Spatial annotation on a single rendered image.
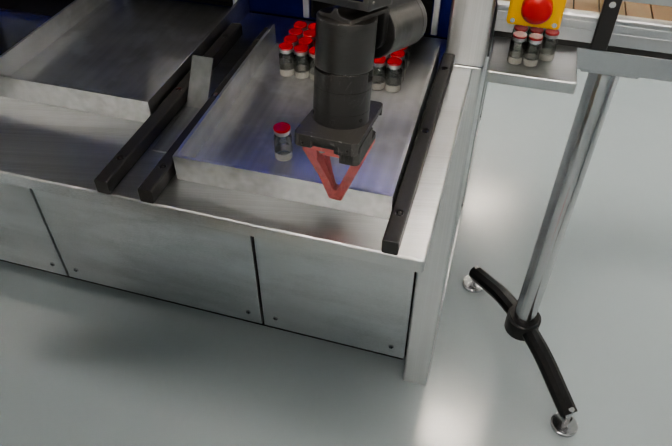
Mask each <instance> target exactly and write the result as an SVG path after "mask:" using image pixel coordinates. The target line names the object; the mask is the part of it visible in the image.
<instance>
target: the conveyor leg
mask: <svg viewBox="0 0 672 446"><path fill-rule="evenodd" d="M580 71H583V72H588V75H587V79H586V82H585V85H584V88H583V91H582V95H581V98H580V101H579V104H578V108H577V111H576V114H575V117H574V121H573V124H572V127H571V130H570V134H569V137H568V140H567V143H566V146H565V150H564V153H563V156H562V159H561V163H560V166H559V169H558V172H557V176H556V179H555V182H554V185H553V189H552V192H551V195H550V198H549V202H548V205H547V208H546V211H545V214H544V218H543V221H542V224H541V227H540V231H539V234H538V237H537V240H536V244H535V247H534V250H533V253H532V257H531V260H530V263H529V266H528V270H527V273H526V276H525V279H524V282H523V286H522V289H521V292H520V295H519V299H518V302H517V305H516V308H515V312H514V315H515V317H516V319H517V320H518V321H520V322H522V323H525V324H529V323H532V322H534V320H535V318H536V315H537V312H538V310H539V307H540V304H541V301H542V298H543V295H544V292H545V290H546V287H547V284H548V281H549V278H550V275H551V272H552V270H553V267H554V264H555V261H556V258H557V255H558V252H559V249H560V247H561V244H562V241H563V238H564V235H565V232H566V229H567V227H568V224H569V221H570V218H571V215H572V212H573V209H574V207H575V204H576V201H577V198H578V195H579V192H580V189H581V186H582V184H583V181H584V178H585V175H586V172H587V169H588V166H589V164H590V161H591V158H592V155H593V152H594V149H595V146H596V144H597V141H598V138H599V135H600V132H601V129H602V126H603V124H604V121H605V118H606V115H607V112H608V109H609V106H610V103H611V101H612V98H613V95H614V92H615V89H616V86H617V83H618V81H619V78H620V77H625V78H632V79H638V78H639V77H632V76H625V75H618V74H611V73H604V72H597V71H590V70H582V69H580Z"/></svg>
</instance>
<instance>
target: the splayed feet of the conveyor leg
mask: <svg viewBox="0 0 672 446"><path fill-rule="evenodd" d="M462 285H463V287H464V288H465V289H466V290H467V291H469V292H472V293H478V292H480V291H482V290H484V291H486V292H487V293H488V294H489V295H490V296H491V297H492V298H493V299H494V300H495V301H496V302H497V303H498V304H499V305H500V306H501V307H502V309H503V310H504V311H505V312H506V314H507V316H506V319H505V323H504V327H505V330H506V332H507V333H508V334H509V335H510V336H511V337H512V338H514V339H517V340H520V341H525V343H526V344H527V346H528V348H529V350H530V352H531V353H532V355H533V357H534V359H535V361H536V363H537V365H538V368H539V370H540V372H541V374H542V377H543V379H544V381H545V384H546V386H547V388H548V391H549V393H550V395H551V398H552V400H553V402H554V405H555V407H556V409H557V411H558V412H557V413H555V414H553V416H552V417H551V420H550V424H551V427H552V429H553V431H554V432H555V433H556V434H558V435H559V436H562V437H566V438H568V437H572V436H574V435H575V434H576V432H577V429H578V425H577V422H576V420H575V419H574V417H572V415H573V413H575V412H577V411H578V410H577V408H576V406H575V404H574V401H573V399H572V397H571V395H570V392H569V390H568V388H567V386H566V383H565V381H564V379H563V377H562V374H561V372H560V370H559V367H558V365H557V363H556V361H555V359H554V357H553V355H552V353H551V351H550V349H549V347H548V345H547V343H546V342H545V340H544V338H543V336H542V335H541V333H540V331H539V327H540V324H541V316H540V313H539V312H537V315H536V318H535V320H534V322H532V323H529V324H525V323H522V322H520V321H518V320H517V319H516V317H515V315H514V312H515V308H516V305H517V302H518V300H517V299H516V298H515V297H514V296H513V295H512V293H511V292H510V291H509V290H508V289H507V288H506V287H505V286H503V285H502V284H501V283H500V282H499V281H497V280H496V279H495V278H494V277H492V276H491V275H490V274H489V273H487V272H486V271H485V270H484V269H482V268H481V267H479V266H477V265H476V266H475V267H473V268H472V269H471V270H470V272H469V275H468V276H466V277H464V279H463V281H462Z"/></svg>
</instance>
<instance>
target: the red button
mask: <svg viewBox="0 0 672 446"><path fill-rule="evenodd" d="M552 12H553V1H552V0H523V3H522V7H521V15H522V17H523V19H524V20H525V21H526V22H528V23H530V24H534V25H538V24H542V23H544V22H546V21H547V20H548V19H549V18H550V17H551V15H552Z"/></svg>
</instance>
